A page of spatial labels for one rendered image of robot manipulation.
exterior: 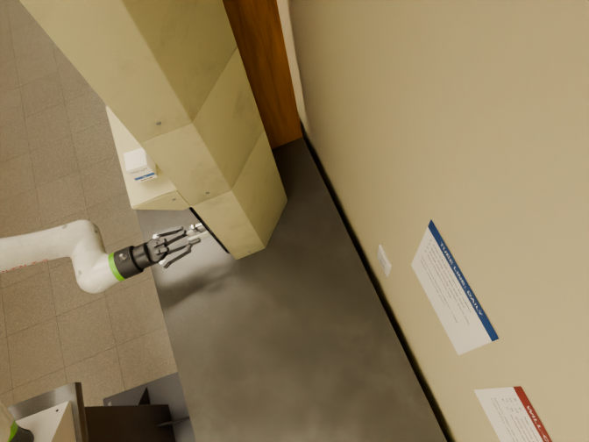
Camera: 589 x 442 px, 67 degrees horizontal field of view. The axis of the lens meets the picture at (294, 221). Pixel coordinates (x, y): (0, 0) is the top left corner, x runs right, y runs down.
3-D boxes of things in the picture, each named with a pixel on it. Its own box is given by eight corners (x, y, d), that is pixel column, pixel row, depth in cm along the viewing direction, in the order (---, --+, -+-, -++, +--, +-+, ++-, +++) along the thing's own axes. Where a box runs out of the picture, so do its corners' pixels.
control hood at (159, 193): (160, 111, 125) (145, 89, 116) (191, 207, 112) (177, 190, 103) (123, 126, 125) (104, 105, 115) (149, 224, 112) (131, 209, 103)
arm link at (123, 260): (126, 257, 145) (132, 282, 141) (108, 245, 134) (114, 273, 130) (143, 250, 145) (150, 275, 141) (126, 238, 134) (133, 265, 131)
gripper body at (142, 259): (136, 267, 133) (164, 255, 133) (130, 242, 136) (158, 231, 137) (146, 273, 140) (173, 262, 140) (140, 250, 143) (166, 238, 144)
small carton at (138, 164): (154, 160, 107) (144, 146, 102) (158, 176, 105) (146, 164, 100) (135, 166, 107) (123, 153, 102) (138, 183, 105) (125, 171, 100)
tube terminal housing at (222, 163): (271, 160, 169) (212, -11, 98) (301, 233, 156) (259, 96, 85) (210, 185, 168) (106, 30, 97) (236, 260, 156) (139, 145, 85)
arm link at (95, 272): (93, 297, 142) (75, 299, 131) (81, 261, 144) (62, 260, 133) (133, 281, 143) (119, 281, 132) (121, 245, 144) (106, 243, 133)
